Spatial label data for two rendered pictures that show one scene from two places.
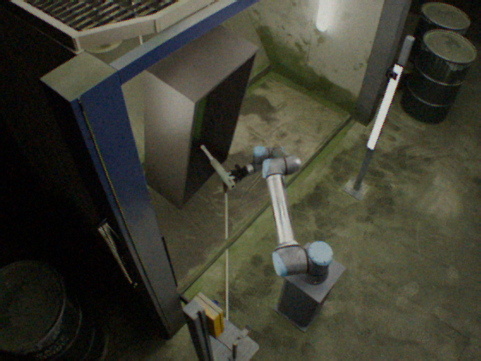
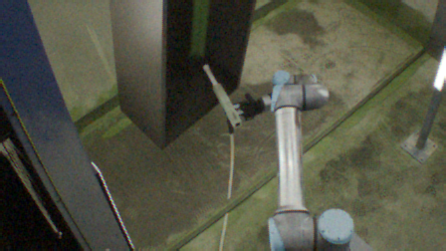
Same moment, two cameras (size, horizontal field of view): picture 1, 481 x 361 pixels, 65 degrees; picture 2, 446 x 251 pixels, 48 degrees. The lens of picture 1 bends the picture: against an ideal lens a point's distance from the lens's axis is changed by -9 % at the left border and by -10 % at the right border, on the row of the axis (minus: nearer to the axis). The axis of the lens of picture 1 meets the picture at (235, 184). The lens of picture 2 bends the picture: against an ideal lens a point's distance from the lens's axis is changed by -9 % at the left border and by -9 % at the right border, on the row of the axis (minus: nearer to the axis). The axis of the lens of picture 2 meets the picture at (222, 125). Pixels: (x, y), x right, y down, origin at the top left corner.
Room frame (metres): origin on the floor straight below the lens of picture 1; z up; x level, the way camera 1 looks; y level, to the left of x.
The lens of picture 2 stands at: (0.07, -0.33, 2.79)
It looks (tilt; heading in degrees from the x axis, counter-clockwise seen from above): 51 degrees down; 14
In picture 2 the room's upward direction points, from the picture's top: 5 degrees counter-clockwise
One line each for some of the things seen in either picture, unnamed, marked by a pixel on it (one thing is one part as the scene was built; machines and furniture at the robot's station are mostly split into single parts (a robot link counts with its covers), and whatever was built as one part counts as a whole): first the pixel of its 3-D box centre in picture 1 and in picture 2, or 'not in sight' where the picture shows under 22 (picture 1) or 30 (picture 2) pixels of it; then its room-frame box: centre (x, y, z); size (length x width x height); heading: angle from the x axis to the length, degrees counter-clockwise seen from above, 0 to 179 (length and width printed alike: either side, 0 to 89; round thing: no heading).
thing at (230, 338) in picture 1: (225, 331); not in sight; (0.63, 0.04, 0.95); 0.26 x 0.15 x 0.32; 50
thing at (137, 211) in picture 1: (142, 253); (74, 193); (0.97, 0.48, 1.14); 0.18 x 0.18 x 2.29; 50
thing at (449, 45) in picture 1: (449, 46); not in sight; (3.39, -2.14, 0.86); 0.54 x 0.54 x 0.01
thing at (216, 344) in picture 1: (223, 343); not in sight; (0.61, 0.06, 0.78); 0.31 x 0.23 x 0.01; 50
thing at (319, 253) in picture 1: (317, 258); (332, 233); (1.12, -0.49, 0.83); 0.17 x 0.15 x 0.18; 99
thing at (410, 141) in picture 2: (356, 188); (419, 146); (2.24, -1.12, 0.01); 0.20 x 0.20 x 0.01; 50
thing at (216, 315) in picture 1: (208, 317); not in sight; (0.55, 0.11, 1.42); 0.12 x 0.06 x 0.26; 50
